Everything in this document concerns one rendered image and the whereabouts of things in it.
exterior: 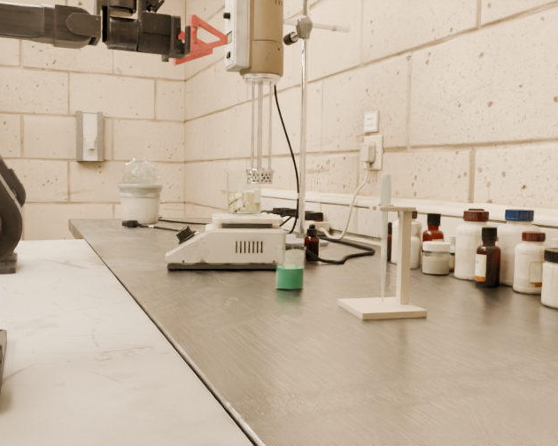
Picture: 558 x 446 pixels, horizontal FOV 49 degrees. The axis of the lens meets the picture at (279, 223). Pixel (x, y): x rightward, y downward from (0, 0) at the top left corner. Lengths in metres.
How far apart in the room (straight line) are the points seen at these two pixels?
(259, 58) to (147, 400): 1.06
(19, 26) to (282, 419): 0.86
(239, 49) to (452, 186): 0.55
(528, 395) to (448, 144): 0.88
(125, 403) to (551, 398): 0.31
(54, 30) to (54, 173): 2.30
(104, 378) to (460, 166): 0.94
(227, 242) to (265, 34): 0.58
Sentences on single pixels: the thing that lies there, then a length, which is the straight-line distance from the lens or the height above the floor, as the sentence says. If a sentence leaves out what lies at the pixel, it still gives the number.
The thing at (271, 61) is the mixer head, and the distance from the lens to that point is 1.42.
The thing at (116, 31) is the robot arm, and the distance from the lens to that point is 1.13.
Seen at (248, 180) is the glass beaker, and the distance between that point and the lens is 1.06.
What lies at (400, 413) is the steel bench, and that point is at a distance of 0.44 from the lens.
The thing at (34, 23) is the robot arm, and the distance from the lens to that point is 1.12.
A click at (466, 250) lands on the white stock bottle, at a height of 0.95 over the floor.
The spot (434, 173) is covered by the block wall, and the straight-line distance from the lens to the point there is 1.36.
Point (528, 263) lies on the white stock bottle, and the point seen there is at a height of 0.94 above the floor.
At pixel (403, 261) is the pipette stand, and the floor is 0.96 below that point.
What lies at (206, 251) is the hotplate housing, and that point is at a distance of 1.02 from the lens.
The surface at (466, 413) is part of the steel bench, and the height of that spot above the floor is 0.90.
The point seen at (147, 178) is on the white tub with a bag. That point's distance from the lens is 1.97.
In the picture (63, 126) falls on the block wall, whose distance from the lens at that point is 3.39.
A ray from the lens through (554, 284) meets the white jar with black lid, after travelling 0.84.
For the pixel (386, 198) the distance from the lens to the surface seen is 0.73.
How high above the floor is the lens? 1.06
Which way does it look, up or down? 4 degrees down
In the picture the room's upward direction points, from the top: 1 degrees clockwise
